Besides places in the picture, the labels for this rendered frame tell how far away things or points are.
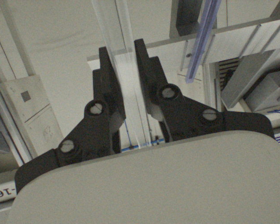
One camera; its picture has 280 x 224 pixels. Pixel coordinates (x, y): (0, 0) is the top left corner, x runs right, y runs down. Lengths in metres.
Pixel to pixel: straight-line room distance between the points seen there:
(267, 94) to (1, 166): 1.00
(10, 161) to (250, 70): 0.93
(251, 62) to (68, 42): 1.79
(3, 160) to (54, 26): 1.49
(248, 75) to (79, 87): 1.77
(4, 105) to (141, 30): 1.64
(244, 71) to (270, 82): 0.07
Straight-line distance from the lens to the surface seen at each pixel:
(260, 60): 0.53
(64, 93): 2.13
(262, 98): 0.61
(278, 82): 0.57
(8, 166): 0.94
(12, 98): 0.81
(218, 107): 0.70
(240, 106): 0.66
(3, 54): 2.29
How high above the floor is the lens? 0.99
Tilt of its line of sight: 19 degrees up
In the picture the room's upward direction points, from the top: 168 degrees clockwise
